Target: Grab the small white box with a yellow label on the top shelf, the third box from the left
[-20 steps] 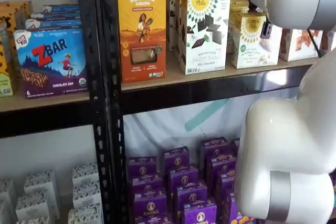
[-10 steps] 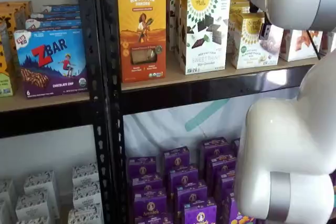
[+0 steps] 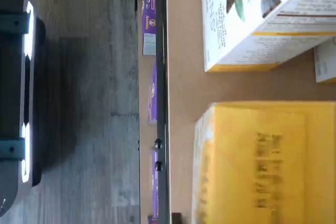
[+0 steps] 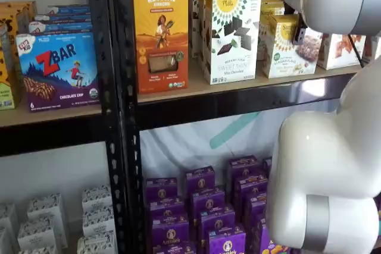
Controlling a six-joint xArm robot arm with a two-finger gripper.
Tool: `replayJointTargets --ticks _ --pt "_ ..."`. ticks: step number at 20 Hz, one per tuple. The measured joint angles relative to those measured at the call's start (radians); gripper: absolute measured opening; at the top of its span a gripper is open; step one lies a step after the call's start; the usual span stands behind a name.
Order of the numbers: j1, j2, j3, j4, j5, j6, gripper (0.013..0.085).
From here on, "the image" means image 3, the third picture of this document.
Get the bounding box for black metal shelf rack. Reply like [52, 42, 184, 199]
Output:
[128, 0, 171, 224]

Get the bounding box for white Simple Mills thins box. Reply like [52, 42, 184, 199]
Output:
[313, 40, 336, 84]
[201, 0, 336, 73]

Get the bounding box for yellow cardboard box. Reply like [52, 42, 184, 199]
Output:
[191, 101, 336, 224]

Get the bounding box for teal plastic bracket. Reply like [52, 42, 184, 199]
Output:
[0, 11, 30, 36]
[0, 140, 25, 162]

